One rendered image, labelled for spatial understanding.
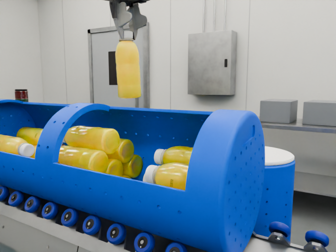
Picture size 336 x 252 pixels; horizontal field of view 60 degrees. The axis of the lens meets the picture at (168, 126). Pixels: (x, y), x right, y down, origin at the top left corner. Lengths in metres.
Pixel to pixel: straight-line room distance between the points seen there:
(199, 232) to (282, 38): 3.50
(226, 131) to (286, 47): 3.41
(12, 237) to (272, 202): 0.79
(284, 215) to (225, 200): 0.62
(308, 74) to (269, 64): 0.46
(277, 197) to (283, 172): 0.08
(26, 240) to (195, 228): 0.53
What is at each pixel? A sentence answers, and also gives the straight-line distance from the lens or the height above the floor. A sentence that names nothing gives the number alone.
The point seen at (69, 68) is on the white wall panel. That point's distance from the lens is 5.84.
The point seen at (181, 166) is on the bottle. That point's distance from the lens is 0.58.
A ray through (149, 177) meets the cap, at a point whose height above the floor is 1.09.
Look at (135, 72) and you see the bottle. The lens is 0.83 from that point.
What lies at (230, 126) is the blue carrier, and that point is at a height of 1.21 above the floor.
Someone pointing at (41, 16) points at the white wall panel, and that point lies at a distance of 6.52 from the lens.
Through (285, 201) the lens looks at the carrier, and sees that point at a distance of 1.08.
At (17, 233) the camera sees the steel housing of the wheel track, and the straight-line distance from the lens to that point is 0.95.
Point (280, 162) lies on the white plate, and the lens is 1.02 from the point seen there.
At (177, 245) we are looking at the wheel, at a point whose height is 0.98.
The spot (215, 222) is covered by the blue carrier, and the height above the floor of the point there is 1.07.
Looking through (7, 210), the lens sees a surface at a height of 0.93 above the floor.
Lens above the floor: 1.28
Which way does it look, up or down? 8 degrees down
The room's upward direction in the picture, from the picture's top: straight up
